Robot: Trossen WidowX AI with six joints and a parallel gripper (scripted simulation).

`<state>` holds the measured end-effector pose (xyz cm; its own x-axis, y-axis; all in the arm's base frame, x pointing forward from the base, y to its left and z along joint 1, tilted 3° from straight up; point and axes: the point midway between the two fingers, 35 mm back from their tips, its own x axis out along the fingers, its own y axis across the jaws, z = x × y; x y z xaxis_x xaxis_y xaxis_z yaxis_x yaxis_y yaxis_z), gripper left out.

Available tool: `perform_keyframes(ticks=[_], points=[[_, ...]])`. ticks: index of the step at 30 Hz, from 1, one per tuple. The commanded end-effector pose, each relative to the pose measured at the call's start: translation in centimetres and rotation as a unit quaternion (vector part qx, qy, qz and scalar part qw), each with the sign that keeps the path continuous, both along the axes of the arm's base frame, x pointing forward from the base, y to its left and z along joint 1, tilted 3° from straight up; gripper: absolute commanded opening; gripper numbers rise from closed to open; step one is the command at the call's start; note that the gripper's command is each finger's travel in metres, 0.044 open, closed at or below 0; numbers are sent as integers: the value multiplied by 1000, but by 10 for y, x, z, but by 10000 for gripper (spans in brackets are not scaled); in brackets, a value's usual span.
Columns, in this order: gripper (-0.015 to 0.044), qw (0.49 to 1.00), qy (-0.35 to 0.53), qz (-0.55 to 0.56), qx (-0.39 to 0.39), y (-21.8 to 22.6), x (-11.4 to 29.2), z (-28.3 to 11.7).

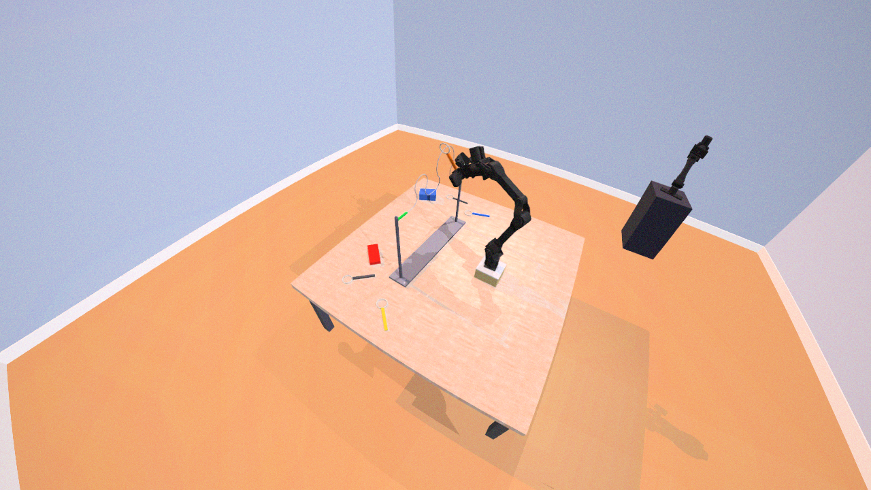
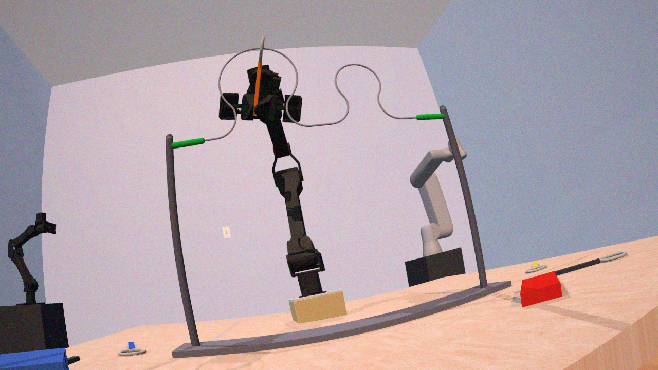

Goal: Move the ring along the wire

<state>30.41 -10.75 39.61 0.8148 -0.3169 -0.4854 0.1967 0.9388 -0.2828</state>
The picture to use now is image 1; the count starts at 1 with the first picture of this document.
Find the red block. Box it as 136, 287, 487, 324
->
367, 244, 381, 265

